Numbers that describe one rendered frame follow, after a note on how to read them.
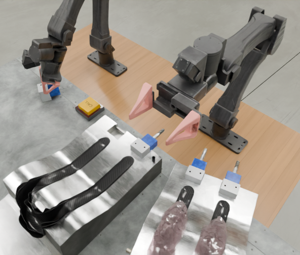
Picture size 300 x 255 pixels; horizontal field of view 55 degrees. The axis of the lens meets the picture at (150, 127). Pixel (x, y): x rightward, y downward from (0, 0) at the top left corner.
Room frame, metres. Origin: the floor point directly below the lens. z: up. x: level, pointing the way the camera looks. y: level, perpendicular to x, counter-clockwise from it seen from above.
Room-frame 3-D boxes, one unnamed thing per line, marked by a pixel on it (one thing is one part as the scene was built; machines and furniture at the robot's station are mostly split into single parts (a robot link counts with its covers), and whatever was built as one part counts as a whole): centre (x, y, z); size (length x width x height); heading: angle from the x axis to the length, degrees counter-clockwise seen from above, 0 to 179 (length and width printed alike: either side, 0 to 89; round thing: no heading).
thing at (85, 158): (0.39, 0.21, 0.92); 0.35 x 0.16 x 0.09; 138
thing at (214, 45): (0.51, -0.14, 1.24); 0.12 x 0.09 x 0.12; 138
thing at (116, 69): (1.04, 0.19, 0.84); 0.20 x 0.07 x 0.08; 48
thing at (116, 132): (0.59, 0.11, 0.87); 0.05 x 0.05 x 0.04; 48
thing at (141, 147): (0.55, 0.00, 0.89); 0.13 x 0.05 x 0.05; 138
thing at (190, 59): (0.44, -0.07, 1.25); 0.07 x 0.06 x 0.11; 48
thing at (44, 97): (0.85, 0.38, 0.83); 0.13 x 0.05 x 0.05; 110
